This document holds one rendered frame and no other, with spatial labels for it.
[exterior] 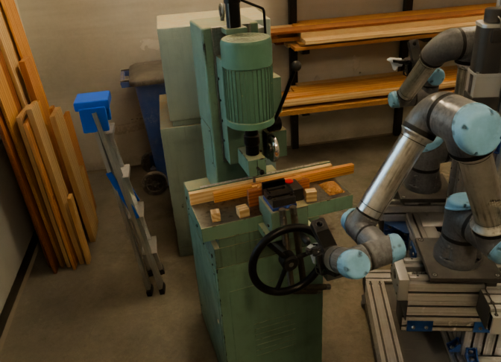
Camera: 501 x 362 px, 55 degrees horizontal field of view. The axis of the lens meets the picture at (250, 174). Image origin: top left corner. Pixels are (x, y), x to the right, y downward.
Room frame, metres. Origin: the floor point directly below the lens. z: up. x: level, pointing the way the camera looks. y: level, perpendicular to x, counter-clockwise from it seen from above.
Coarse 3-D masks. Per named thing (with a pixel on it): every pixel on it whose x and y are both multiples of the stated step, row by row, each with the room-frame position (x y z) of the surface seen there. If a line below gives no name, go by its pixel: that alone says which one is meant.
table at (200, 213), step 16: (320, 192) 1.62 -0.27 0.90; (192, 208) 1.57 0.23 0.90; (208, 208) 1.56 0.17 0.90; (224, 208) 1.55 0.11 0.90; (256, 208) 1.54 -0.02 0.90; (320, 208) 1.55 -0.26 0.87; (336, 208) 1.57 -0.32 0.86; (208, 224) 1.45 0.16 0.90; (224, 224) 1.44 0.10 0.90; (240, 224) 1.46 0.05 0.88; (256, 224) 1.48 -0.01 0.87; (208, 240) 1.43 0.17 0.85
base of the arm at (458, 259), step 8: (440, 240) 1.29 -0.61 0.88; (448, 240) 1.25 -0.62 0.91; (440, 248) 1.27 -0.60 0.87; (448, 248) 1.24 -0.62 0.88; (456, 248) 1.23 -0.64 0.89; (464, 248) 1.22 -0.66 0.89; (472, 248) 1.22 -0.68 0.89; (440, 256) 1.25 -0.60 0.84; (448, 256) 1.24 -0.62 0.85; (456, 256) 1.22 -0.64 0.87; (464, 256) 1.21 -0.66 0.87; (472, 256) 1.21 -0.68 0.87; (480, 256) 1.23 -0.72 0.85; (448, 264) 1.22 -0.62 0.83; (456, 264) 1.21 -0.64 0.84; (464, 264) 1.20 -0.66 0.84; (472, 264) 1.20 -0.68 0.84; (480, 264) 1.22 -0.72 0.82
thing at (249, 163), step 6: (240, 150) 1.69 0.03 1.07; (240, 156) 1.69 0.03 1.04; (246, 156) 1.63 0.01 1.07; (252, 156) 1.63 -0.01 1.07; (258, 156) 1.63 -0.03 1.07; (264, 156) 1.62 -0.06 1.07; (240, 162) 1.70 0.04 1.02; (246, 162) 1.62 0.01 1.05; (252, 162) 1.60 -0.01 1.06; (258, 162) 1.60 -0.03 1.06; (264, 162) 1.61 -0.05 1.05; (246, 168) 1.62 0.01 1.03; (252, 168) 1.60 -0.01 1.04; (264, 168) 1.61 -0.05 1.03; (252, 174) 1.60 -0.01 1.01; (258, 174) 1.60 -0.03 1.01
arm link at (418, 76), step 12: (444, 36) 1.75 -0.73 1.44; (456, 36) 1.73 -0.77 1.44; (432, 48) 1.76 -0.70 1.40; (444, 48) 1.73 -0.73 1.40; (456, 48) 1.72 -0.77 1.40; (420, 60) 1.81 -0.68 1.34; (432, 60) 1.76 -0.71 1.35; (444, 60) 1.75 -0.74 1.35; (420, 72) 1.84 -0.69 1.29; (432, 72) 1.84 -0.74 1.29; (408, 84) 1.92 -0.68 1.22; (420, 84) 1.88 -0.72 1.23; (396, 96) 2.00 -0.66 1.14; (408, 96) 1.95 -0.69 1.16
